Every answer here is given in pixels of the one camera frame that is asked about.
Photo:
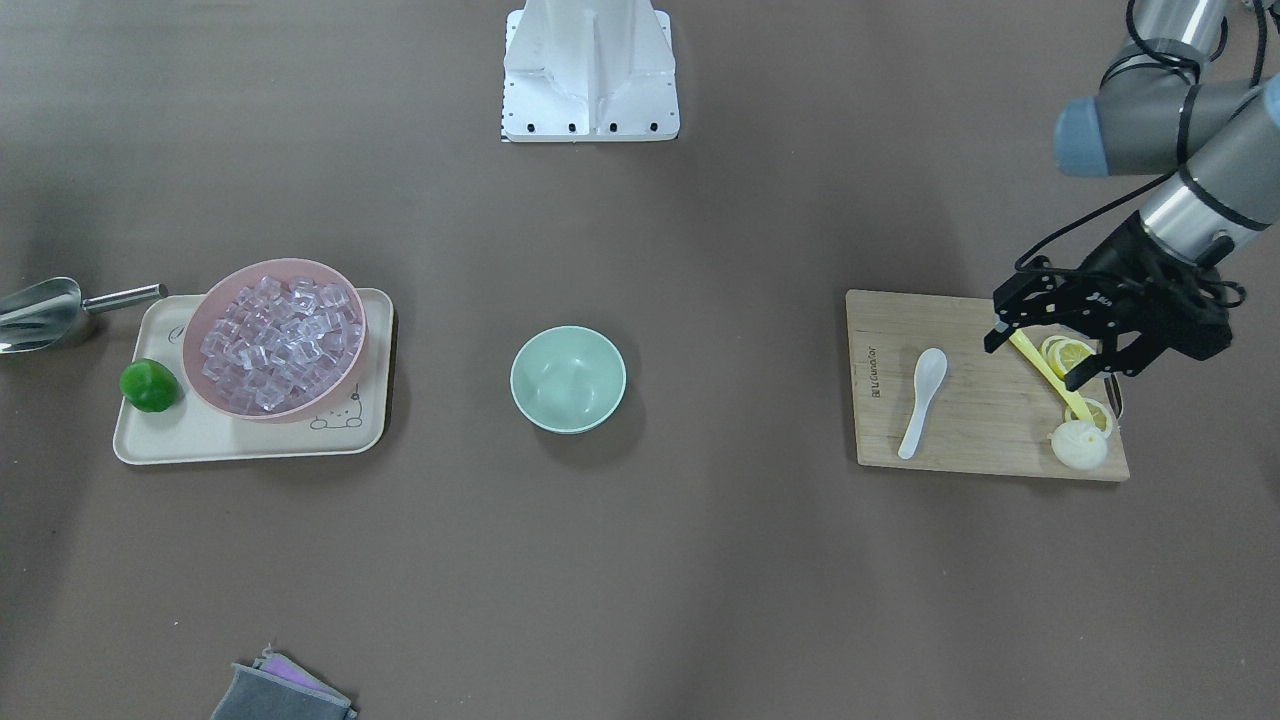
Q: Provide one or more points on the mint green bowl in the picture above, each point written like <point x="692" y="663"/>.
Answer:
<point x="568" y="379"/>

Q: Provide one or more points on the lemon slices stack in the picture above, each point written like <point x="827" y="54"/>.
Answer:
<point x="1062" y="354"/>

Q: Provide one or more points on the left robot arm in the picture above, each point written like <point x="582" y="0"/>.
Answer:
<point x="1211" y="152"/>

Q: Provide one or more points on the white ceramic spoon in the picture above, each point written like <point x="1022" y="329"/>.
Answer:
<point x="929" y="374"/>

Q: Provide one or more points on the yellow plastic knife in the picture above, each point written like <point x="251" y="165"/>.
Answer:
<point x="1076" y="403"/>

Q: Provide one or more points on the pile of clear ice cubes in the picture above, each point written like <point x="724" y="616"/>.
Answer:
<point x="280" y="344"/>

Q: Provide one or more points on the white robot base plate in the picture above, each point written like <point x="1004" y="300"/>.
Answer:
<point x="589" y="72"/>

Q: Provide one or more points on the cream plastic tray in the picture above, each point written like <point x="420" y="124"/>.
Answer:
<point x="192" y="431"/>

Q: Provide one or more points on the pink bowl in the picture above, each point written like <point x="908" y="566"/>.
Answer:
<point x="215" y="302"/>

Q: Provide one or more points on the grey folded cloth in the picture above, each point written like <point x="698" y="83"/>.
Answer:
<point x="274" y="686"/>

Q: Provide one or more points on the metal ice scoop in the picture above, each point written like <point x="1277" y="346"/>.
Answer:
<point x="56" y="313"/>

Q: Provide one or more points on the lemon slice upper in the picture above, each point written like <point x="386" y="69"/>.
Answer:
<point x="1098" y="423"/>

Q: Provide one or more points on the wooden cutting board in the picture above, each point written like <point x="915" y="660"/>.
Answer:
<point x="994" y="413"/>

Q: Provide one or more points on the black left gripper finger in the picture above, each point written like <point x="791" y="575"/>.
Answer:
<point x="1026" y="299"/>
<point x="1110" y="358"/>

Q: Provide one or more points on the green lime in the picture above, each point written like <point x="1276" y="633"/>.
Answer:
<point x="149" y="386"/>

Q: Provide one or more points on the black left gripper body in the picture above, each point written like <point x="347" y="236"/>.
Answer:
<point x="1118" y="262"/>

